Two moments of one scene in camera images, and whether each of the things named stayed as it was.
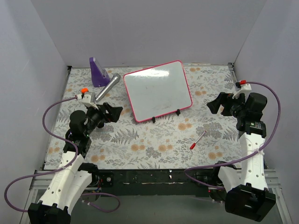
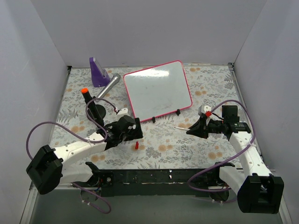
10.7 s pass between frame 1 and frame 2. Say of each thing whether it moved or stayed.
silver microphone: stayed
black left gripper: moved
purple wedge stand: stayed
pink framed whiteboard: stayed
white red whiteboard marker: moved
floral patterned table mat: stayed
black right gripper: moved
